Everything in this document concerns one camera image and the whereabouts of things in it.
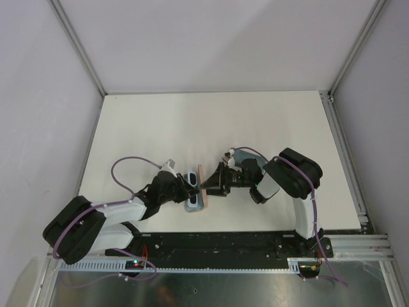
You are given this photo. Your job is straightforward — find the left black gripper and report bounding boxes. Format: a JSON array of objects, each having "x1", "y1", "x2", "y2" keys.
[{"x1": 158, "y1": 173, "x2": 198, "y2": 205}]

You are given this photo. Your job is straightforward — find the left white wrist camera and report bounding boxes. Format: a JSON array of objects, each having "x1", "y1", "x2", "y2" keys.
[{"x1": 160, "y1": 159, "x2": 176, "y2": 175}]

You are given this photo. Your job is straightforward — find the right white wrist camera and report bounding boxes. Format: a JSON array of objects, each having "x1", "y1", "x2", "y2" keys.
[{"x1": 222, "y1": 148, "x2": 235, "y2": 168}]

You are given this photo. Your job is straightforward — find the blue glasses case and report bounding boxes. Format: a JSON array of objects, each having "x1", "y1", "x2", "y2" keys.
[{"x1": 233, "y1": 150, "x2": 266, "y2": 176}]

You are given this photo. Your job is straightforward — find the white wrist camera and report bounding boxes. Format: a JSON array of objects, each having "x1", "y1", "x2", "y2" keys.
[
  {"x1": 222, "y1": 148, "x2": 235, "y2": 168},
  {"x1": 160, "y1": 159, "x2": 176, "y2": 175}
]

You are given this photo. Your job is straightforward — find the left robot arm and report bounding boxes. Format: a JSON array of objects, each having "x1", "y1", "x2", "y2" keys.
[{"x1": 42, "y1": 171, "x2": 199, "y2": 265}]

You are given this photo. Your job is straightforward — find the aluminium front rail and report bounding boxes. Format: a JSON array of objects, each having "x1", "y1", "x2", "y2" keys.
[{"x1": 326, "y1": 235, "x2": 395, "y2": 262}]

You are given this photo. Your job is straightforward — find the grey slotted cable duct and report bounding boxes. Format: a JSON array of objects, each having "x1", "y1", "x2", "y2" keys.
[{"x1": 58, "y1": 258, "x2": 312, "y2": 274}]

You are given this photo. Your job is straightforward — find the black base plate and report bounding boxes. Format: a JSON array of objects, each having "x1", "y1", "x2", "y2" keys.
[{"x1": 125, "y1": 231, "x2": 334, "y2": 264}]

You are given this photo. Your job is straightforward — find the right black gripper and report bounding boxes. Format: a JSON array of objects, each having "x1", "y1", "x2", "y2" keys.
[{"x1": 200, "y1": 161, "x2": 252, "y2": 196}]

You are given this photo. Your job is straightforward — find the pink glasses case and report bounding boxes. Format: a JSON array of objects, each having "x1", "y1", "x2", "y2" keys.
[{"x1": 191, "y1": 164, "x2": 208, "y2": 212}]

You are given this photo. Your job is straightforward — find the white frame sunglasses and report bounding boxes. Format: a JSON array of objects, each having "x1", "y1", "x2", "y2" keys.
[{"x1": 185, "y1": 170, "x2": 199, "y2": 209}]

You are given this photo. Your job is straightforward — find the aluminium frame post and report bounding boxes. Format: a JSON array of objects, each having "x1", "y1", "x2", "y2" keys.
[
  {"x1": 47, "y1": 0, "x2": 107, "y2": 97},
  {"x1": 327, "y1": 0, "x2": 390, "y2": 102}
]

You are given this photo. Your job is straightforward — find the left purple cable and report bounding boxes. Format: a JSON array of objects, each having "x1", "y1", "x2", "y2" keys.
[{"x1": 52, "y1": 156, "x2": 167, "y2": 288}]

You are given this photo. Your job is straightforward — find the left aluminium frame post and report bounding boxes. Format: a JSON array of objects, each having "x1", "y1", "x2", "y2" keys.
[{"x1": 47, "y1": 0, "x2": 107, "y2": 97}]

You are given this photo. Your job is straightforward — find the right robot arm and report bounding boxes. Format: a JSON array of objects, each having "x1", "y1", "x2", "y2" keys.
[{"x1": 201, "y1": 147, "x2": 323, "y2": 256}]

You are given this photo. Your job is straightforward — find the right aluminium frame post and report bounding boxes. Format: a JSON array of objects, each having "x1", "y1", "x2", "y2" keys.
[{"x1": 327, "y1": 0, "x2": 390, "y2": 102}]

